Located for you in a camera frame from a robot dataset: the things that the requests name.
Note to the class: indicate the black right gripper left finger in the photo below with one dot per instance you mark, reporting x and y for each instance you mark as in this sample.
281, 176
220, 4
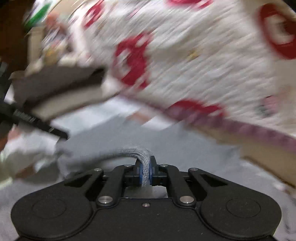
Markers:
64, 209

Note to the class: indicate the checkered dog print rug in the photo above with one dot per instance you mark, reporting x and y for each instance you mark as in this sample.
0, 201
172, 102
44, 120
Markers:
27, 162

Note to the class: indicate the grey knit sweater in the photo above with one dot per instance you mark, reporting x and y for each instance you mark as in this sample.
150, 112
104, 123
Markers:
118, 138

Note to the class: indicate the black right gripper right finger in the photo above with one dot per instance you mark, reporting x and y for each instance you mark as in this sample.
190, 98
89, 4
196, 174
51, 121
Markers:
226, 208

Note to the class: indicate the white red bear quilt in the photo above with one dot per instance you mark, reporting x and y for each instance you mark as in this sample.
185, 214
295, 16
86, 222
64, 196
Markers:
231, 59

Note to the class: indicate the beige bed frame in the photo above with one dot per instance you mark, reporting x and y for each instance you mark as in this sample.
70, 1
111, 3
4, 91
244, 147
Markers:
274, 159

